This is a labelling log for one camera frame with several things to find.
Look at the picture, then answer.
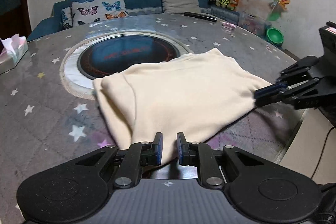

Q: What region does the cream sweatshirt garment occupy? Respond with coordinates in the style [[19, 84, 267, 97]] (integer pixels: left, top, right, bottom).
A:
[[93, 48, 268, 163]]

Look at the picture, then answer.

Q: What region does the green plastic bowl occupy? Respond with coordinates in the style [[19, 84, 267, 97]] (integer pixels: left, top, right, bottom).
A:
[[266, 27, 284, 48]]

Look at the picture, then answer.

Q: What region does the colourful pinwheel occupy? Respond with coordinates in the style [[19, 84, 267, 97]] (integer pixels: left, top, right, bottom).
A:
[[267, 0, 290, 22]]

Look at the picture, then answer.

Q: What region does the pink small toy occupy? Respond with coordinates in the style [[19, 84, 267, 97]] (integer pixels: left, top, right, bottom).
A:
[[222, 22, 236, 31]]

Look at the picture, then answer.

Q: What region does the grey star tablecloth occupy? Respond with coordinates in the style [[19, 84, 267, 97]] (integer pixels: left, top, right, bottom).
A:
[[1, 14, 294, 223]]

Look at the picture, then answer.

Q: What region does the round induction cooktop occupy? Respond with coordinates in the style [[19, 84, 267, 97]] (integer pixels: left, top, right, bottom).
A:
[[59, 30, 192, 100]]

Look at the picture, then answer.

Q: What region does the black remote control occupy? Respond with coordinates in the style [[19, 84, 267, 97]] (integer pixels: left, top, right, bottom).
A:
[[184, 11, 218, 23]]

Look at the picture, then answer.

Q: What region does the beige cushion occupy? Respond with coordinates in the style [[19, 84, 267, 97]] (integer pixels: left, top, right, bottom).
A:
[[162, 0, 201, 14]]

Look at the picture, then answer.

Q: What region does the butterfly print cushion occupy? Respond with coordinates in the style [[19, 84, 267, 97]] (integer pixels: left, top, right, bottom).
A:
[[71, 0, 129, 27]]

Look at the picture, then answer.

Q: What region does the blue sofa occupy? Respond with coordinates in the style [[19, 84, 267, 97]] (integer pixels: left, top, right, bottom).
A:
[[27, 0, 239, 42]]

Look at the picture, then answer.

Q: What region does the tissue box with tissues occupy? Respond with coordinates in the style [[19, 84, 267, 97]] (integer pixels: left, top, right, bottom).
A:
[[0, 34, 28, 74]]

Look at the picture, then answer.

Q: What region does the black cable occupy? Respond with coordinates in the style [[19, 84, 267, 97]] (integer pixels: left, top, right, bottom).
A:
[[310, 126, 336, 179]]

